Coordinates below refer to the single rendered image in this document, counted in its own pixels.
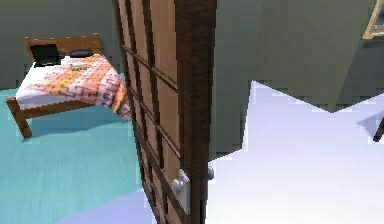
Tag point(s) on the dark furniture leg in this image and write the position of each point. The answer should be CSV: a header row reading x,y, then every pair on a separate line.
x,y
379,131

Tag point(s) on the wooden framed picture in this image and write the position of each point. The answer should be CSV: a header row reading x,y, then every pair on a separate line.
x,y
376,20

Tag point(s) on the brown wooden room door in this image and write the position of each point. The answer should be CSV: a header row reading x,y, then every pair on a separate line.
x,y
195,100

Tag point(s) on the silver door knob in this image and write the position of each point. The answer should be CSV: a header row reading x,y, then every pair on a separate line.
x,y
210,173
180,185

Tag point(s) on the black pillow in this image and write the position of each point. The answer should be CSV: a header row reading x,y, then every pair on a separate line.
x,y
45,53
81,52

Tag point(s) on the wooden bed with patterned blanket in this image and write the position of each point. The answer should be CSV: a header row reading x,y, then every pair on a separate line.
x,y
71,83

